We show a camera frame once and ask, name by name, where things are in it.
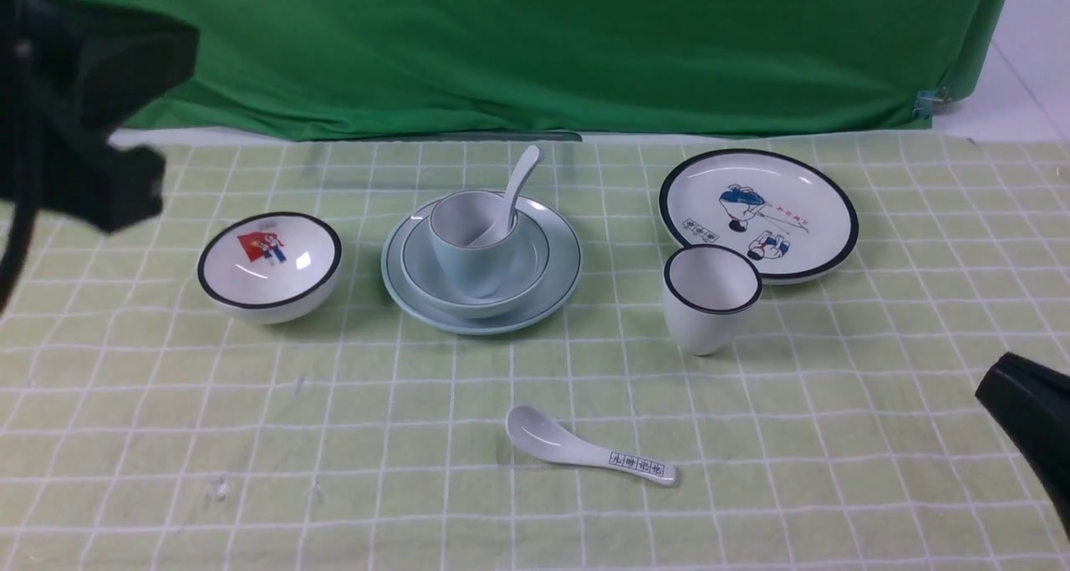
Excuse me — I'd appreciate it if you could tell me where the light blue bowl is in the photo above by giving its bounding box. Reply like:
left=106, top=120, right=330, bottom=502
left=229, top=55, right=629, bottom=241
left=397, top=212, right=549, bottom=319

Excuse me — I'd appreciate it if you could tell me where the white bowl black rim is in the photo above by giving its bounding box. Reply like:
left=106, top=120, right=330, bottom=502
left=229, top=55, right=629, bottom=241
left=196, top=212, right=343, bottom=326

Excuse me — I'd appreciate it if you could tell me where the light green checkered tablecloth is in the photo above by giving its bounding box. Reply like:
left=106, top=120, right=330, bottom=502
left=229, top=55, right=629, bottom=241
left=1, top=132, right=1069, bottom=570

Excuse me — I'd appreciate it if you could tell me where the green backdrop cloth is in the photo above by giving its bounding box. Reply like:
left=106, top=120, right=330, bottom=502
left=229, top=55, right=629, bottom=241
left=90, top=0, right=1005, bottom=141

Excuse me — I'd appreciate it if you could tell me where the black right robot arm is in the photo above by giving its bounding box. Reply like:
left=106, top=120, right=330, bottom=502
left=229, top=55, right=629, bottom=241
left=975, top=351, right=1069, bottom=534

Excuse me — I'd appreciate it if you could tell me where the light blue cup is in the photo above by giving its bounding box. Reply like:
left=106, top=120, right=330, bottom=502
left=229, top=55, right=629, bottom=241
left=428, top=190, right=518, bottom=297

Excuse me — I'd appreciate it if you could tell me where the white cartoon plate black rim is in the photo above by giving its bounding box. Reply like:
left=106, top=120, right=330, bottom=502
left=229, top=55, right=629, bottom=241
left=659, top=148, right=860, bottom=286

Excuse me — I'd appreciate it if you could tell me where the light blue ceramic spoon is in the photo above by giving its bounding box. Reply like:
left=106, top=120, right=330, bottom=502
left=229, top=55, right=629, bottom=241
left=469, top=145, right=542, bottom=247

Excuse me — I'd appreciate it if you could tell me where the white ceramic spoon with text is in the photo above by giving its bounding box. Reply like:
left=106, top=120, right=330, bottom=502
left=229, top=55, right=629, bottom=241
left=505, top=405, right=678, bottom=487

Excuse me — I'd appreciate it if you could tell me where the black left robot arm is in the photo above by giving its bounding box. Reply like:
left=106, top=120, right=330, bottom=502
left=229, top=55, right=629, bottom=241
left=1, top=0, right=200, bottom=305

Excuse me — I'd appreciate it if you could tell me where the small clamp on backdrop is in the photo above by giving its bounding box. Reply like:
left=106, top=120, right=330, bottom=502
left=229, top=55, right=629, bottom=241
left=912, top=88, right=953, bottom=121

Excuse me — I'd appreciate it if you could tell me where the light blue plate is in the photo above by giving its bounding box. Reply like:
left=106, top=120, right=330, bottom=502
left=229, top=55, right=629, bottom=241
left=380, top=196, right=583, bottom=336

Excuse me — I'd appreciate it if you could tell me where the white cup black rim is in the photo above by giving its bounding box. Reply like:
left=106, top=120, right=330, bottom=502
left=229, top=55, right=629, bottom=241
left=661, top=244, right=763, bottom=357

